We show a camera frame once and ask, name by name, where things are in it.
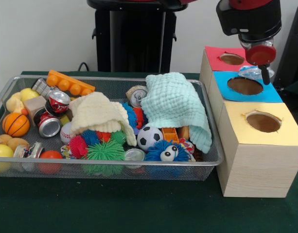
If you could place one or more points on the black equipment case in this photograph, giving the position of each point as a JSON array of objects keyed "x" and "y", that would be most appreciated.
[{"x": 292, "y": 60}]

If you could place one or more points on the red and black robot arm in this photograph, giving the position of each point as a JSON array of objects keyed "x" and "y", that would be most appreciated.
[{"x": 250, "y": 17}]

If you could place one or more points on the blue spiky ball with eyes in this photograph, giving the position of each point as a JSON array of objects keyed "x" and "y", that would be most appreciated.
[{"x": 154, "y": 155}]

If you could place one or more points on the red soda can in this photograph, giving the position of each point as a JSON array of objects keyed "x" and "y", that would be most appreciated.
[{"x": 58, "y": 100}]

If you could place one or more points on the cream muslin cloth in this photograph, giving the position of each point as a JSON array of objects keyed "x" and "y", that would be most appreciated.
[{"x": 97, "y": 111}]

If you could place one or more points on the red rubber ball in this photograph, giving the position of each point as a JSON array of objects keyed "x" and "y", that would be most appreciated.
[{"x": 51, "y": 159}]

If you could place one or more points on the dark green tablecloth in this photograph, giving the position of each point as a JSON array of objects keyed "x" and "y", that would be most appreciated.
[{"x": 139, "y": 208}]

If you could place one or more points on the green spiky rubber ball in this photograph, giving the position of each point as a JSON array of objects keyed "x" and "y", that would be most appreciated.
[{"x": 106, "y": 151}]

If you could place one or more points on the black and white soccer ball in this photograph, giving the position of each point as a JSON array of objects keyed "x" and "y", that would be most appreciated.
[{"x": 148, "y": 139}]

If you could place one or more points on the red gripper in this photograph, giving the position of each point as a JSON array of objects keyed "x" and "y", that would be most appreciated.
[{"x": 260, "y": 54}]

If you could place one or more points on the mint muslin cloth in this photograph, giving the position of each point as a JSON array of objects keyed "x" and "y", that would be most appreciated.
[{"x": 173, "y": 106}]

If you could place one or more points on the clear bottle blue label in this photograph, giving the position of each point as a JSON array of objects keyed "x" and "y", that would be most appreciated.
[{"x": 250, "y": 72}]

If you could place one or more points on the multicoloured spiky caterpillar toy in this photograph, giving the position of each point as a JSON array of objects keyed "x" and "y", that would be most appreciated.
[{"x": 78, "y": 145}]

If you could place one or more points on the long orange toy block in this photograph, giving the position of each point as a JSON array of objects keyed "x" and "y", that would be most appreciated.
[{"x": 66, "y": 83}]

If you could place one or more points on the wooden box with three holes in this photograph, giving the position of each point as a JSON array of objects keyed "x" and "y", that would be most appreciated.
[{"x": 260, "y": 170}]

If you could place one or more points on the orange mini basketball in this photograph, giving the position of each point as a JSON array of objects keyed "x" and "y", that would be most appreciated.
[{"x": 16, "y": 125}]

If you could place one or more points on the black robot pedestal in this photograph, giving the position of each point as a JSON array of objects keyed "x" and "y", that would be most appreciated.
[{"x": 134, "y": 36}]

